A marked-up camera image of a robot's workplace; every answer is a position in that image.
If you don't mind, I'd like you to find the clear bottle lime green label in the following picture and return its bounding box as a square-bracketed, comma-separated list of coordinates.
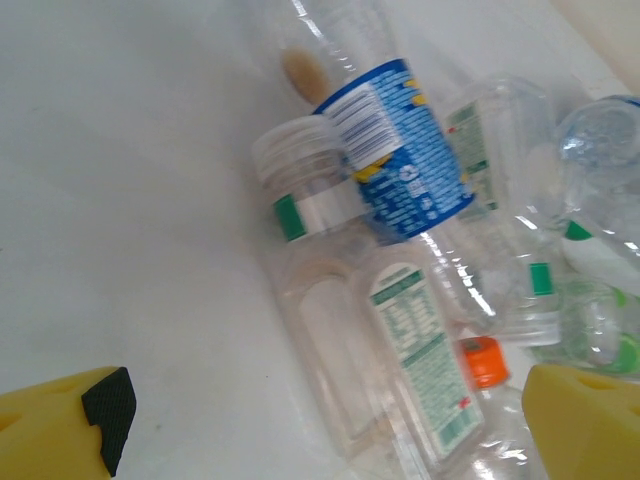
[529, 272, 640, 376]

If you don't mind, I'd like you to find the clear bottle orange cap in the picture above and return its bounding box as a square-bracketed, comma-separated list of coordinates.
[452, 335, 551, 480]

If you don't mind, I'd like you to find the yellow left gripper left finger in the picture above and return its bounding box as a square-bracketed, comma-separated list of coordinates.
[0, 366, 138, 480]

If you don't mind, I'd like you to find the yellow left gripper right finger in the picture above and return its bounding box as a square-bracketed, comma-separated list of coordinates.
[521, 363, 640, 480]

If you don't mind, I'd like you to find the bottle white green label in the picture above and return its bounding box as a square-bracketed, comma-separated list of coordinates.
[514, 164, 640, 281]

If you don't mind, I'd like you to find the clear bottle blue yellow label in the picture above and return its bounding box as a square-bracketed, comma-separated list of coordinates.
[287, 0, 501, 331]

